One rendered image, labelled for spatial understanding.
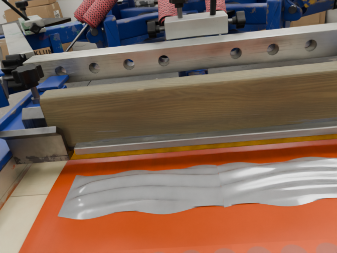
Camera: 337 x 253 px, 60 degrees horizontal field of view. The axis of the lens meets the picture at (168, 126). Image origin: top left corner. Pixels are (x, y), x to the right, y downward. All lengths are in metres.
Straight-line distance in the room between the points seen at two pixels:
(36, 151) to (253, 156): 0.27
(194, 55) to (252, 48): 0.11
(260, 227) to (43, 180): 0.27
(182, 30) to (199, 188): 0.37
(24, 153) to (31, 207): 0.07
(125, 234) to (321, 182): 0.21
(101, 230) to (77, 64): 0.37
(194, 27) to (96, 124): 0.32
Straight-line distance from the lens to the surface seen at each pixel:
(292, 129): 0.37
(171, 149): 0.39
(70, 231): 0.33
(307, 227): 0.31
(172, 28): 0.61
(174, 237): 0.30
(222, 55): 0.58
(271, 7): 1.00
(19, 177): 0.43
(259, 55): 0.59
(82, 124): 0.37
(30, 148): 0.40
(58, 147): 0.39
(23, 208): 0.39
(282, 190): 0.33
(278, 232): 0.30
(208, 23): 0.62
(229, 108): 0.35
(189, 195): 0.33
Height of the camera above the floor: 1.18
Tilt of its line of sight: 30 degrees down
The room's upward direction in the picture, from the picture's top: 7 degrees counter-clockwise
